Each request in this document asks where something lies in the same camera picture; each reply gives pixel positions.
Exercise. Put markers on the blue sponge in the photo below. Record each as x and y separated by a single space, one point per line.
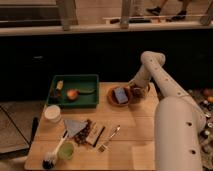
120 95

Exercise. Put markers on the green plastic tray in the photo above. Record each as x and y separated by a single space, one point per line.
82 81

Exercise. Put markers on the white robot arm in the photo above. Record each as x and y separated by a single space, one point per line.
178 118

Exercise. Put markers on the grey triangular cloth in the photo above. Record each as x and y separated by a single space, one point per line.
74 127

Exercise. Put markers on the red bowl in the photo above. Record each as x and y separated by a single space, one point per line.
113 101

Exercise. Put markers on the white dish brush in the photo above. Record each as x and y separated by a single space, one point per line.
50 158

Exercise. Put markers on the orange peach fruit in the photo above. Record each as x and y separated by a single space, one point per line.
72 94

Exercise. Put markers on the green cucumber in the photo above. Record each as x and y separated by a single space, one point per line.
86 91

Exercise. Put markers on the white cup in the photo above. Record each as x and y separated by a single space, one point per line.
53 113

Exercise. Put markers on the brown patterned packet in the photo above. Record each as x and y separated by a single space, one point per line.
80 138

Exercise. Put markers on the green cup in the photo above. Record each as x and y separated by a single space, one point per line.
66 151

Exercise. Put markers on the silver fork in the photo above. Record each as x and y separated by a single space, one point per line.
104 146

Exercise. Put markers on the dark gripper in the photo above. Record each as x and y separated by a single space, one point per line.
139 92

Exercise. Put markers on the white box with black pen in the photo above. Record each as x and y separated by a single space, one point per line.
95 132

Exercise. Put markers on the dark round item in tray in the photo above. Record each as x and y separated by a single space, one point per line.
55 95

